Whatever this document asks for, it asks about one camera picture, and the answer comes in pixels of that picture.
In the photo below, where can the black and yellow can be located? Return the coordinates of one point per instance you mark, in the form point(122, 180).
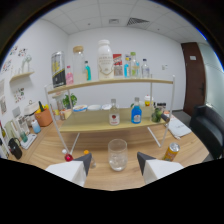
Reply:
point(58, 70)

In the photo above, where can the clear bottle green cap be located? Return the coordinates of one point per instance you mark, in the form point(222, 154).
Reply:
point(134, 68)

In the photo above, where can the white kitchen scale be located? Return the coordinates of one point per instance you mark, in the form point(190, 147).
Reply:
point(29, 141)

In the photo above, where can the yellow cup with white lid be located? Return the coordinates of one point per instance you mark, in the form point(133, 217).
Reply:
point(148, 100)

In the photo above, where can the white folded cloth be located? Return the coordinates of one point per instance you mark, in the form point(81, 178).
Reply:
point(180, 128)

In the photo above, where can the light blue square bottle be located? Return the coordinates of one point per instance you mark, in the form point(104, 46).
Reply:
point(126, 70)

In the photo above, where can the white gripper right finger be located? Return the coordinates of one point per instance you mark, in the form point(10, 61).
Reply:
point(156, 170)

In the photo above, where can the blue-rimmed bowl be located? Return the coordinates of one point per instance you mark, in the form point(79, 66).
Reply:
point(80, 108)

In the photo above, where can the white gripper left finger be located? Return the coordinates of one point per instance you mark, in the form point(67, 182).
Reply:
point(71, 170)

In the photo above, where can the wooden wall shelf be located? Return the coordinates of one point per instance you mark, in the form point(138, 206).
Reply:
point(21, 76)

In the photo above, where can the patterned white bowl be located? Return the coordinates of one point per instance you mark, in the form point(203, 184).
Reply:
point(106, 106)

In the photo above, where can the large white bottle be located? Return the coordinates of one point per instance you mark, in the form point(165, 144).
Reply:
point(105, 61)

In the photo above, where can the orange basket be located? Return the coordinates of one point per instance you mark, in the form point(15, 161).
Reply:
point(44, 118)

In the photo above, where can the green potted plant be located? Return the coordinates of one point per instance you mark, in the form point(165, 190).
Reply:
point(70, 100)

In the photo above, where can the small teal bottle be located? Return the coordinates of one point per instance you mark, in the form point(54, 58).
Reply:
point(88, 71)

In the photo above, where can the tall clear bottle cork lid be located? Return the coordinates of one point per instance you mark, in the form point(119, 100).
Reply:
point(79, 66)

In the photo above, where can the clear drinking glass with ice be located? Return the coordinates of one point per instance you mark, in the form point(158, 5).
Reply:
point(117, 156)

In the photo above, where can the blue liquid bottle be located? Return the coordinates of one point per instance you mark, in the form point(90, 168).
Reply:
point(136, 115)

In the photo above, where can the red wall poster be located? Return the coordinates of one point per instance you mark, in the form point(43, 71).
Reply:
point(118, 65)

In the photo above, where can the clear bottle with red label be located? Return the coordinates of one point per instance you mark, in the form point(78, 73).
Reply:
point(114, 116)

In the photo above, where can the ceiling air vent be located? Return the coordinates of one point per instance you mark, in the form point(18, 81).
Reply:
point(137, 21)

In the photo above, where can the small clear bottle blue cap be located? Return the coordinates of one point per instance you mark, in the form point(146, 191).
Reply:
point(145, 70)

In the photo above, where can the small red liquid bottle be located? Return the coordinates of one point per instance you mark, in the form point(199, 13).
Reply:
point(68, 157)

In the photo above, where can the black kettle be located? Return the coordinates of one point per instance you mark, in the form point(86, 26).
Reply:
point(15, 150)

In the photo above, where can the white figurine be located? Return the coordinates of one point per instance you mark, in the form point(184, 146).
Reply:
point(26, 64)

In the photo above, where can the yellow soda can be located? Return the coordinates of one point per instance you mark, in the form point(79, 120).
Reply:
point(171, 153)

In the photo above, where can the black armchair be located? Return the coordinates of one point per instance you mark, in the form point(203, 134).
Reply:
point(208, 131)

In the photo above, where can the white-framed wooden two-tier shelf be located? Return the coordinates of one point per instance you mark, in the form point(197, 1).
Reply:
point(100, 81)

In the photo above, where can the small pink bottle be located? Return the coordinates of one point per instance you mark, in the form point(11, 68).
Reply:
point(69, 77)

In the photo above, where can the small wall stickers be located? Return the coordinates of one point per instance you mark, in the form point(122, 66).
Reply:
point(19, 95)

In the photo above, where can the brown door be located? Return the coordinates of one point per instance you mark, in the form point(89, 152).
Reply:
point(194, 78)

